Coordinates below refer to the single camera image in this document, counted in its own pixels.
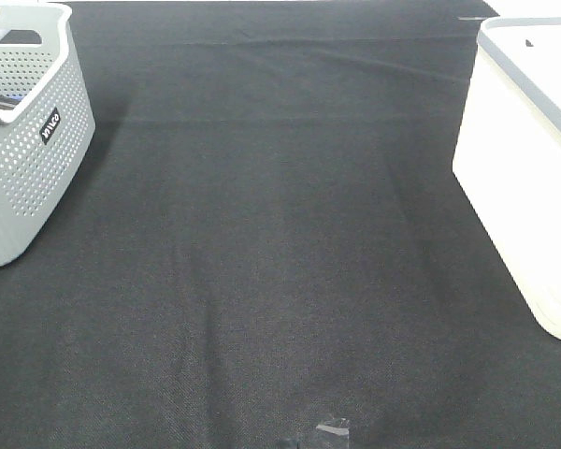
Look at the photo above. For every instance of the grey perforated laundry basket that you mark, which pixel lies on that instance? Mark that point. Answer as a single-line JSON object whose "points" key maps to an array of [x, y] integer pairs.
{"points": [[44, 139]]}

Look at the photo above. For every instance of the clear tape piece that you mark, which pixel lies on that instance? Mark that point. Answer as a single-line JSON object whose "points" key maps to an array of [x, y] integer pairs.
{"points": [[339, 427]]}

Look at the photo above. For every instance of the white storage bin grey rim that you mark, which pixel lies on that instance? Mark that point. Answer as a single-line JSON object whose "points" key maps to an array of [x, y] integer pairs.
{"points": [[507, 158]]}

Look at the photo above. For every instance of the dark item in basket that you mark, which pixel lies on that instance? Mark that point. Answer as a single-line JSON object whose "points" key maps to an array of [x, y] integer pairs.
{"points": [[8, 102]]}

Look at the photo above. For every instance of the black table mat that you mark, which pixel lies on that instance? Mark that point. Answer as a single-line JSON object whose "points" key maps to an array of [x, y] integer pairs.
{"points": [[266, 233]]}

